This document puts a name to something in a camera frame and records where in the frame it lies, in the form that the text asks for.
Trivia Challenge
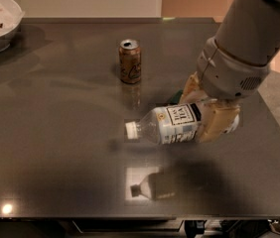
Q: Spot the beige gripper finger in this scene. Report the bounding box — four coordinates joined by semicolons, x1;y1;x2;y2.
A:
179;72;209;104
198;100;240;143

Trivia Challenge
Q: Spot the green and yellow sponge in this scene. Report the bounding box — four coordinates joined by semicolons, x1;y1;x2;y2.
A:
168;90;183;105

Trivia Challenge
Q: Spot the brown soda can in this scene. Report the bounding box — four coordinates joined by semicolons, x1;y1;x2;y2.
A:
119;39;141;84

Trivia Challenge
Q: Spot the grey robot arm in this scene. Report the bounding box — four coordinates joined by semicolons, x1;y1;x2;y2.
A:
180;0;280;142

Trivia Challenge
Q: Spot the blue label plastic tea bottle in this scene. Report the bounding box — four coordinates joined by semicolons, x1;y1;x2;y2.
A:
125;102;202;145

